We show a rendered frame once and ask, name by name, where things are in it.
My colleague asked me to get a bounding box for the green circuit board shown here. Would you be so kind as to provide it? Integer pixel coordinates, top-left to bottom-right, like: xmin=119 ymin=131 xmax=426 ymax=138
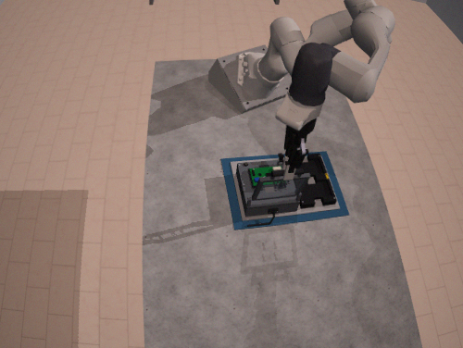
xmin=249 ymin=166 xmax=282 ymax=186

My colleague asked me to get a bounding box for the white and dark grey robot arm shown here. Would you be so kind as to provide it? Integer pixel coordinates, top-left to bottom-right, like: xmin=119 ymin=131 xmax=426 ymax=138
xmin=236 ymin=0 xmax=395 ymax=131

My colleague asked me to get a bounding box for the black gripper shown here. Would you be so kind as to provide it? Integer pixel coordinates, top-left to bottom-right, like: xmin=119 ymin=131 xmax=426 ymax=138
xmin=282 ymin=118 xmax=317 ymax=180

